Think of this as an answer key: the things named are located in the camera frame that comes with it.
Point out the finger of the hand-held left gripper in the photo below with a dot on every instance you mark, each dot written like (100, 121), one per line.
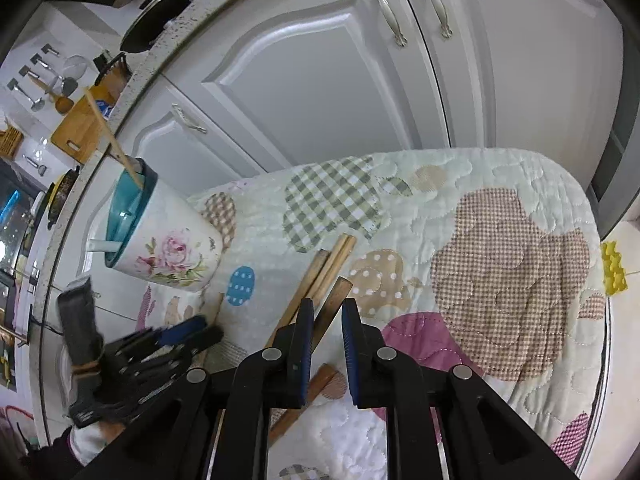
(207, 337)
(187, 327)

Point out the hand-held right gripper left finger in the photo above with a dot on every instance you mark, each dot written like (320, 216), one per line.
(305, 355)

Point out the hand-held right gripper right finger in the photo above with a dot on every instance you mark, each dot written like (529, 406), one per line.
(352, 355)

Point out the light wooden chopstick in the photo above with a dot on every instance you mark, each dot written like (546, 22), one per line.
(307, 275)
(112, 137)
(341, 255)

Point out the floral utensil holder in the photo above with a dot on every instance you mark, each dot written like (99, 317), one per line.
(170, 240)

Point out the person's left forearm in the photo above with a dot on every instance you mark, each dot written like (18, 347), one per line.
(85, 445)

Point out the yellow black casserole pot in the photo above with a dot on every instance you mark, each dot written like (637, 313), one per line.
(62, 190)

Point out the black countertop oven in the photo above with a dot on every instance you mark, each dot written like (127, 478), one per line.
(15, 200)

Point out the white cabinet door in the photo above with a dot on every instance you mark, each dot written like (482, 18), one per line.
(530, 60)
(200, 160)
(310, 75)

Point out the quilted patchwork mat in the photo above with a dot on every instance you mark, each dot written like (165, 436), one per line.
(500, 260)

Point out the wooden cutting board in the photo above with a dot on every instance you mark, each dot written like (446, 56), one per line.
(80, 130)

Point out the blue white packet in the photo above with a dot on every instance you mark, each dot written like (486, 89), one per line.
(103, 106)

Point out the wooden spatula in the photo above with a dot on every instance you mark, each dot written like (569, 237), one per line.
(64, 103)

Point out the metal ladle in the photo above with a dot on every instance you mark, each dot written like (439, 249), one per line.
(37, 104)

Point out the grey slotted spatula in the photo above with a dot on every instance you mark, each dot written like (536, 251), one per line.
(70, 84)

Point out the metal mesh strainer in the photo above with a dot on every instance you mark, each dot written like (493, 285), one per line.
(75, 65)

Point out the speckled stone countertop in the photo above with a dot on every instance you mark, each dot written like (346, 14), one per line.
(145, 60)

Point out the yellow wavy plastic piece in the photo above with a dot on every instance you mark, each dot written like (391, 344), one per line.
(614, 270)

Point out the black wok with lid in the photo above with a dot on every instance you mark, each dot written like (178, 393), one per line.
(155, 15)

